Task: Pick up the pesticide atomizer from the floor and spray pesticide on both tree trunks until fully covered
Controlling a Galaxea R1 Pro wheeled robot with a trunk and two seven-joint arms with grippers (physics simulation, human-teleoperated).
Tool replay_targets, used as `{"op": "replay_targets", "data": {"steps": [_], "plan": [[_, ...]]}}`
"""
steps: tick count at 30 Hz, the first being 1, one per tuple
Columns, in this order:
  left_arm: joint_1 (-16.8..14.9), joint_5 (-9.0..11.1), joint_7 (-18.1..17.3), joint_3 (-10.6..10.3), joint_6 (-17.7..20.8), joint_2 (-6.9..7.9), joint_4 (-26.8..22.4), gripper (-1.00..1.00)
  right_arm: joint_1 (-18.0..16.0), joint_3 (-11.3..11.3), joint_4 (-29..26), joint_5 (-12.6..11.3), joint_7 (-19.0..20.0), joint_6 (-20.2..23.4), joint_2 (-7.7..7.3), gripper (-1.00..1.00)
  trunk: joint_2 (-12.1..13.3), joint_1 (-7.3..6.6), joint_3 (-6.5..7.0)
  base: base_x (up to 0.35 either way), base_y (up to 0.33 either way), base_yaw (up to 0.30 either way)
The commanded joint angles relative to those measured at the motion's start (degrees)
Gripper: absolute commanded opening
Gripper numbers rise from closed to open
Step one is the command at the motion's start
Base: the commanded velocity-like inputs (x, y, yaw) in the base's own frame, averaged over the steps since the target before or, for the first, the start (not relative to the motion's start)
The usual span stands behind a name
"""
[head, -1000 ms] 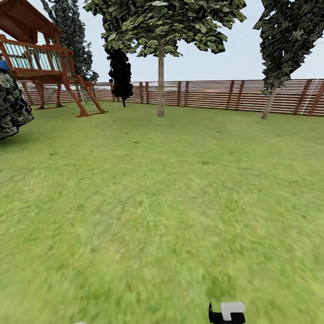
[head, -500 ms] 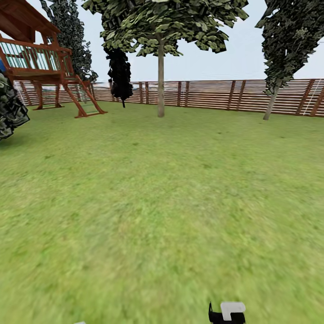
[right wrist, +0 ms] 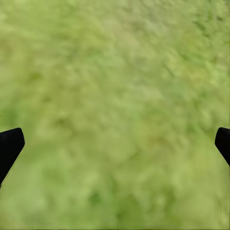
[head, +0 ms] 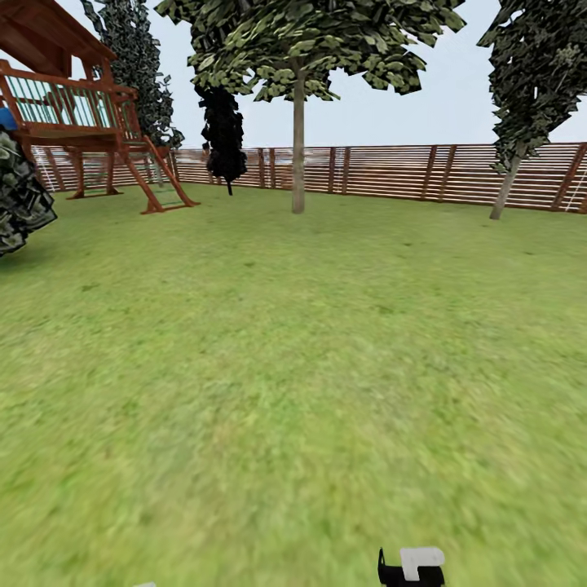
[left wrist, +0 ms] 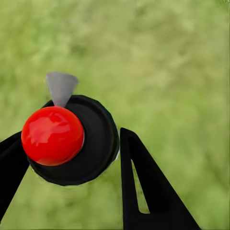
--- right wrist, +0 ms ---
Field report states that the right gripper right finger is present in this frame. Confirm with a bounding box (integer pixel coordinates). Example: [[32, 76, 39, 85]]
[[215, 127, 230, 166]]

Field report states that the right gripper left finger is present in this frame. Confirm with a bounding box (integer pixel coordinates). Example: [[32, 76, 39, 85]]
[[0, 127, 25, 185]]

